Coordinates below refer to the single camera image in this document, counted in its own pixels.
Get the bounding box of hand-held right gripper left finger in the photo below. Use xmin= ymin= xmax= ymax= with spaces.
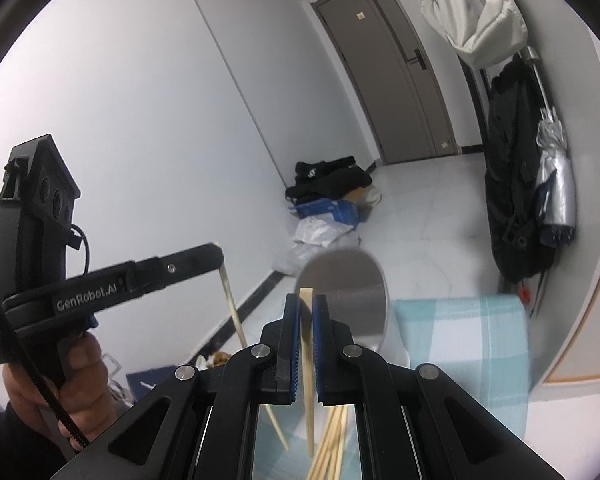
xmin=50 ymin=294 xmax=303 ymax=480

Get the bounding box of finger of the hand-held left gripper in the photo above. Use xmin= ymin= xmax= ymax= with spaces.
xmin=129 ymin=242 xmax=226 ymax=302

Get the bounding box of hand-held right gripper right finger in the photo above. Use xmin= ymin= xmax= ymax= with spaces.
xmin=311 ymin=294 xmax=566 ymax=480

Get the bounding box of wooden chopstick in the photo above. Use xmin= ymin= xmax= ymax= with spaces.
xmin=299 ymin=286 xmax=316 ymax=457
xmin=219 ymin=266 xmax=290 ymax=451

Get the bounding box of grey and white utensil holder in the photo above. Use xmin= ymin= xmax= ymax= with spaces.
xmin=296 ymin=248 xmax=412 ymax=368

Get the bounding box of bunch of wooden chopsticks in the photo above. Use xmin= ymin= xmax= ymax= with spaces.
xmin=306 ymin=404 xmax=352 ymax=480

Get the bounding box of person's left forearm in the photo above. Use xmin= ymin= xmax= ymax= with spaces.
xmin=0 ymin=405 xmax=68 ymax=480

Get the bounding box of person's left hand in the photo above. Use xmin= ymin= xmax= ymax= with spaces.
xmin=2 ymin=332 xmax=117 ymax=456

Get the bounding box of white plastic bag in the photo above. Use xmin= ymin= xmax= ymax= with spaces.
xmin=272 ymin=215 xmax=366 ymax=277

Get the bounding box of blue cardboard box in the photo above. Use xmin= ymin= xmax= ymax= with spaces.
xmin=289 ymin=195 xmax=373 ymax=225

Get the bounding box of teal plaid tablecloth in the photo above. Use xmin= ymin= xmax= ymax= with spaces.
xmin=252 ymin=294 xmax=531 ymax=480

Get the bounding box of black clothing pile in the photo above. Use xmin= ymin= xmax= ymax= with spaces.
xmin=285 ymin=156 xmax=373 ymax=203

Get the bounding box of black hanging coat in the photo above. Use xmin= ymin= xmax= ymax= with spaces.
xmin=482 ymin=55 xmax=556 ymax=281

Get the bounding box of grey-brown door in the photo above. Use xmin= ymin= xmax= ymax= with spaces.
xmin=311 ymin=0 xmax=458 ymax=166

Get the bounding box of silver folded umbrella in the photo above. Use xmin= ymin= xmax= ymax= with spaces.
xmin=522 ymin=45 xmax=578 ymax=248

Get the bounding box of white hanging bag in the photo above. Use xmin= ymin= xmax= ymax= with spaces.
xmin=414 ymin=0 xmax=528 ymax=68

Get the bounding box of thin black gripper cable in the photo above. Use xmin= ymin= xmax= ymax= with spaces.
xmin=65 ymin=224 xmax=90 ymax=277

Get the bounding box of thick black gripper cable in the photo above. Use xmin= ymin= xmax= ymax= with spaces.
xmin=0 ymin=280 xmax=90 ymax=450

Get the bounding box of black door frame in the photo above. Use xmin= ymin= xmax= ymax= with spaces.
xmin=407 ymin=0 xmax=493 ymax=158

